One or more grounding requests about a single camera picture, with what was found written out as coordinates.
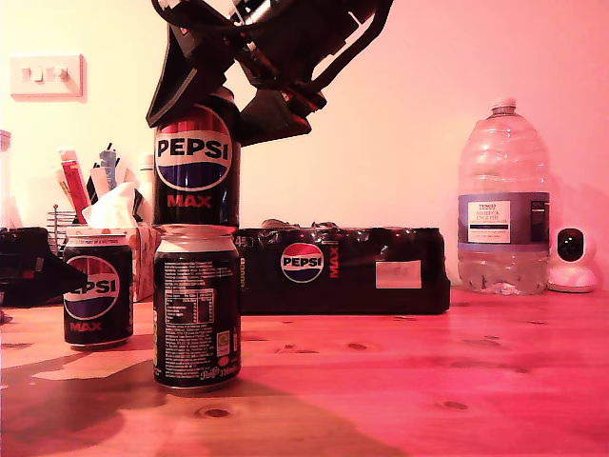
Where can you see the large clear water bottle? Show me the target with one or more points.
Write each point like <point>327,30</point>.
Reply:
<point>504,166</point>

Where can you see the white bottle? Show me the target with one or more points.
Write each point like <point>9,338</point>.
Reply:
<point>146,176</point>

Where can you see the black Pepsi Max multipack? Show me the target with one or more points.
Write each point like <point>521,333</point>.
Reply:
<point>357,285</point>

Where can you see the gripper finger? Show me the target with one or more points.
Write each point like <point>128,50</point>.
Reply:
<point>271,119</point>
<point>57,281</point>
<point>176,90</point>

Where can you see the black white striped sachet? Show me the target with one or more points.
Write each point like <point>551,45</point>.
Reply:
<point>97,190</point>
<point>142,204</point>

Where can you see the small white round camera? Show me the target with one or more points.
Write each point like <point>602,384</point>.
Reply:
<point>571,281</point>

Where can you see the pale blue packet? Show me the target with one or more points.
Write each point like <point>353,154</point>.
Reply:
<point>108,166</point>

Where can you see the gingerbread print tissue box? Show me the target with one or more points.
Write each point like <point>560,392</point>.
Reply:
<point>145,266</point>

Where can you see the black Pepsi Max can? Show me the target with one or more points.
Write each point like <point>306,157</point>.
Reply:
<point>195,181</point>
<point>104,314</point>
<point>197,309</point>

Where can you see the small dark purple object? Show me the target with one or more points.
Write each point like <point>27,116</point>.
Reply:
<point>5,316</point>

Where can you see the white wall switch plate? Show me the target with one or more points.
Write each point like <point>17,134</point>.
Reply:
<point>47,90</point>

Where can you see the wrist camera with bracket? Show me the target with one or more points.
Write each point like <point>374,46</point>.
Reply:
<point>352,52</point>

